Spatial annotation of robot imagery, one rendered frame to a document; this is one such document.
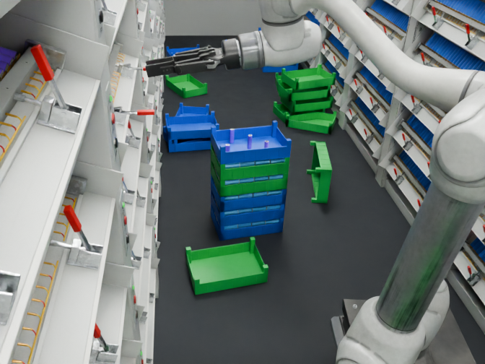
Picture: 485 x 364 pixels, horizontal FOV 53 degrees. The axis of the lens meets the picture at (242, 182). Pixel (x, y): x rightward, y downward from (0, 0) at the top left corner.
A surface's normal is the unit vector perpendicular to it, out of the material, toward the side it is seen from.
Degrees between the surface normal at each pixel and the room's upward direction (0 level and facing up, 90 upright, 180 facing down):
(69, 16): 90
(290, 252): 0
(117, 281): 90
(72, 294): 20
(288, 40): 93
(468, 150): 83
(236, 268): 0
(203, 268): 0
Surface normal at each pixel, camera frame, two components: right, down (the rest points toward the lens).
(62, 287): 0.37, -0.81
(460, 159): -0.65, 0.28
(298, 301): 0.04, -0.84
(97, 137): 0.13, 0.54
